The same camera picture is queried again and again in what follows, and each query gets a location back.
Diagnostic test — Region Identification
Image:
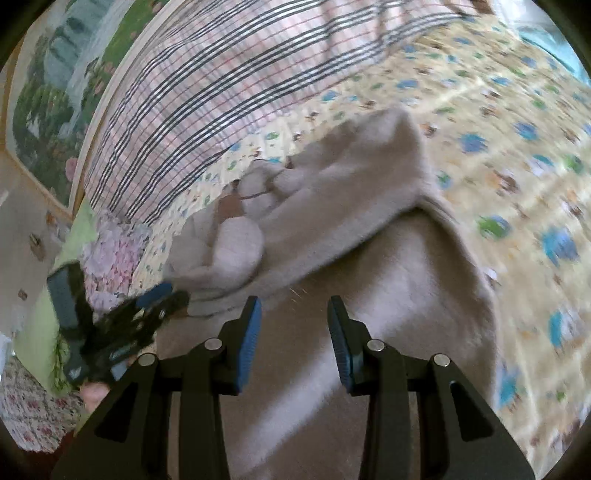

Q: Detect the plaid pillow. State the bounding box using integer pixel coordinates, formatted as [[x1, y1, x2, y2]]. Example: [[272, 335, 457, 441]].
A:
[[83, 0, 490, 227]]

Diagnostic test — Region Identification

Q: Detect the yellow bear print blanket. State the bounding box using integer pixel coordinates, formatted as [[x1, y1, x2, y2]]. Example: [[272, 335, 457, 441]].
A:
[[139, 14, 591, 467]]

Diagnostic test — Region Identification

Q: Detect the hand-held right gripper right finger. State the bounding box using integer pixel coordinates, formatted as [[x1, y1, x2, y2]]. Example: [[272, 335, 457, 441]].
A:
[[327, 295, 536, 480]]

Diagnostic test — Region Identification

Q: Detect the green cloth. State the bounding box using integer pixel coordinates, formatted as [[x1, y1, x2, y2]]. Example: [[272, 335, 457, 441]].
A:
[[16, 198, 98, 398]]

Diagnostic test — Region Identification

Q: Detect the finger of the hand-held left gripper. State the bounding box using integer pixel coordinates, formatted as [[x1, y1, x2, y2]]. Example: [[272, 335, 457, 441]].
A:
[[124, 281, 175, 315], [139, 292, 191, 326]]

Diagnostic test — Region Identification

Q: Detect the person's left hand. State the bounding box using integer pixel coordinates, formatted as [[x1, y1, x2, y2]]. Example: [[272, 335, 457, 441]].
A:
[[79, 381, 114, 412]]

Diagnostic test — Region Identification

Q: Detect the floral pillow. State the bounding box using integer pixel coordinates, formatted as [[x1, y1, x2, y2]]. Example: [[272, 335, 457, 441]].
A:
[[81, 210, 153, 319]]

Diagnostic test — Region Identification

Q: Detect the framed landscape wall picture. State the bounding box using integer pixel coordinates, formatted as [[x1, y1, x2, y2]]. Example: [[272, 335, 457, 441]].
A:
[[4, 0, 185, 217]]

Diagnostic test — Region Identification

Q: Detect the white floral quilt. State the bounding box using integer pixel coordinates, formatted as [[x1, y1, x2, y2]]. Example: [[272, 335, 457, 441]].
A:
[[0, 355, 88, 455]]

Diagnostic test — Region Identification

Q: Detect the teal cloth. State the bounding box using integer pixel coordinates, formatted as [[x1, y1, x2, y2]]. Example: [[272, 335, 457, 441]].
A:
[[517, 23, 583, 79]]

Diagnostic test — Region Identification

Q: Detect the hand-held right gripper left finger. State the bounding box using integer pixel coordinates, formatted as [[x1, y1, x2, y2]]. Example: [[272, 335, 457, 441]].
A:
[[51, 295, 263, 480]]

